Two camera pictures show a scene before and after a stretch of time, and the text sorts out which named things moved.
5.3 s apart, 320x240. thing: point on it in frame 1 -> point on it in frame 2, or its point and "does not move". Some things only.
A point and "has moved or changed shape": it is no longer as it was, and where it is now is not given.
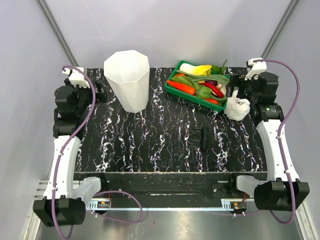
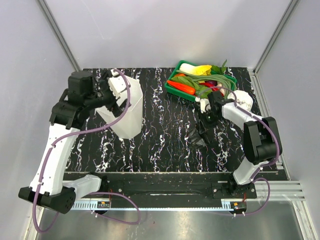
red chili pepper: [214, 89] does not move
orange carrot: [181, 87] does not move
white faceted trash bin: [127, 73] -> [130, 126]
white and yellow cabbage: [204, 70] does not move
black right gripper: [237, 80] -> [203, 122]
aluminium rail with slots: [162, 204] does not move
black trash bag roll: [200, 137] has moved or changed shape
